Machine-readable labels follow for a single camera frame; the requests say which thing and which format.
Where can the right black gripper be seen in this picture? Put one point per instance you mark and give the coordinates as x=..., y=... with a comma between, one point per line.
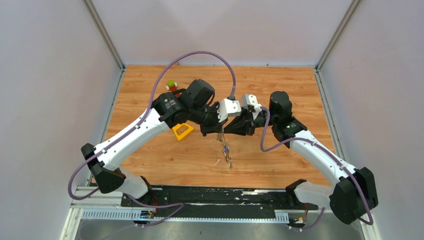
x=239, y=125

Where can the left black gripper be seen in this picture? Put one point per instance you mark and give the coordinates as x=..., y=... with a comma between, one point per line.
x=216, y=126

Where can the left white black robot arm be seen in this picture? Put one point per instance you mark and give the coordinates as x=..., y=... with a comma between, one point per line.
x=163, y=113

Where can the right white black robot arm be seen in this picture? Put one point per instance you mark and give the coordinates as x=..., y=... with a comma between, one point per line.
x=352, y=193

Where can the yellow triangular toy piece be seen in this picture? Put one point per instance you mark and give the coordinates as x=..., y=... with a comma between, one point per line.
x=183, y=130

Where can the lego car toy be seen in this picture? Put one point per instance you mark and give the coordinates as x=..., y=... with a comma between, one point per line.
x=171, y=86

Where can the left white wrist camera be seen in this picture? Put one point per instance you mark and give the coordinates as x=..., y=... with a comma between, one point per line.
x=228, y=108

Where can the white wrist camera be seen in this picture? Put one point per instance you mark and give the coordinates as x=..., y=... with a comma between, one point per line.
x=250, y=103
x=228, y=108

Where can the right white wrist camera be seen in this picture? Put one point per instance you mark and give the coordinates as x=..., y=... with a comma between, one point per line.
x=250, y=103

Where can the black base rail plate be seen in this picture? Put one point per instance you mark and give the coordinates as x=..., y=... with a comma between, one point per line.
x=221, y=203

